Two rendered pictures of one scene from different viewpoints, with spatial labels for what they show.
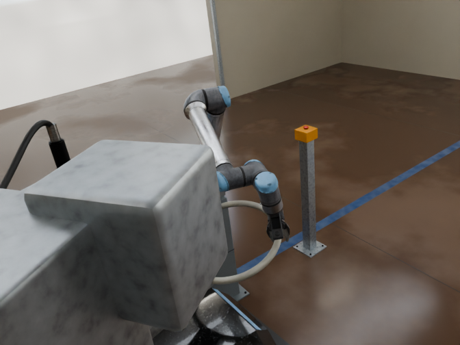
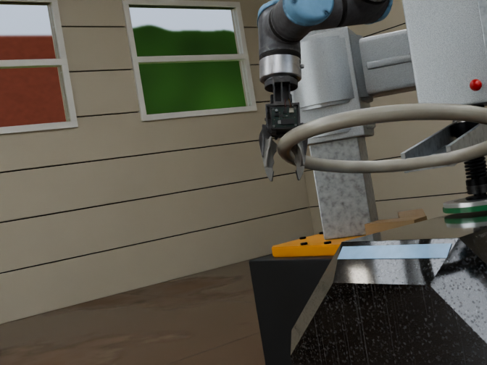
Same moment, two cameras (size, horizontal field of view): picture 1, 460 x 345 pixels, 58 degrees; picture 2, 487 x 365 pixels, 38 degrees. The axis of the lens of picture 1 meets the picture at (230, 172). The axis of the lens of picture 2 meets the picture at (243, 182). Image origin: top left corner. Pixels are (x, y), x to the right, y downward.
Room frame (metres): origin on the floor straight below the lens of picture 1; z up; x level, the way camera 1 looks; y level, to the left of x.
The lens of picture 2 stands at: (3.02, -0.43, 1.08)
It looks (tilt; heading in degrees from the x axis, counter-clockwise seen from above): 1 degrees down; 174
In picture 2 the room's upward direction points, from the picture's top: 9 degrees counter-clockwise
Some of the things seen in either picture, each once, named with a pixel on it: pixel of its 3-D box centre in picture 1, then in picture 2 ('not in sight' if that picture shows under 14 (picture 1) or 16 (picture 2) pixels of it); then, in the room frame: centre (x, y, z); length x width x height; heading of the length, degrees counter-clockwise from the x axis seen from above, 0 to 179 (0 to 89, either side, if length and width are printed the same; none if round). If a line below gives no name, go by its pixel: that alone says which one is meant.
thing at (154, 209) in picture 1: (133, 223); not in sight; (0.38, 0.11, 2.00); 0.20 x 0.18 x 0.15; 35
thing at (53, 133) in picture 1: (60, 155); not in sight; (1.04, 0.45, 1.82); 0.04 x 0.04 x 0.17
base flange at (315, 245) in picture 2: not in sight; (353, 237); (0.30, 0.24, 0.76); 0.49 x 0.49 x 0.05; 35
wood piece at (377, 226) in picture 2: not in sight; (396, 227); (0.54, 0.34, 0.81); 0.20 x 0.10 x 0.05; 43
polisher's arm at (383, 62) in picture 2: not in sight; (377, 66); (0.37, 0.43, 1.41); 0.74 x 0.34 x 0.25; 70
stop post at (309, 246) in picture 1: (308, 192); not in sight; (2.79, -0.59, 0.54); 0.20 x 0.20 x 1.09; 35
